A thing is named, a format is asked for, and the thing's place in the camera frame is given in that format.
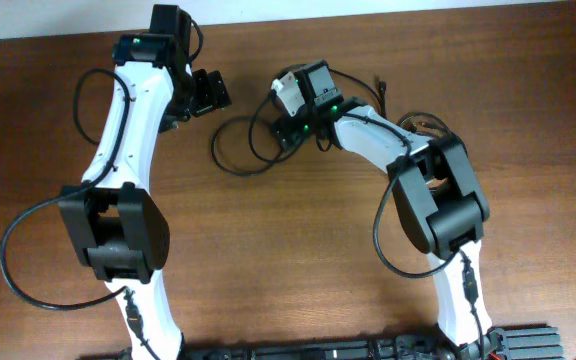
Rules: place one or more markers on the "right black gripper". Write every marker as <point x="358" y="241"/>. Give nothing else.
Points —
<point x="286" y="125"/>

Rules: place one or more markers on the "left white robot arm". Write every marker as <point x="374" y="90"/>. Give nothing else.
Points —
<point x="115" y="226"/>

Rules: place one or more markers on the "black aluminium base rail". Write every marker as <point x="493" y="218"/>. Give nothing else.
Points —
<point x="533" y="342"/>

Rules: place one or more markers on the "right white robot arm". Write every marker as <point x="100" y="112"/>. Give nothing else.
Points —
<point x="438" y="198"/>

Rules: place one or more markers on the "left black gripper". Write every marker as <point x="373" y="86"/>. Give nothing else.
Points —
<point x="214" y="91"/>

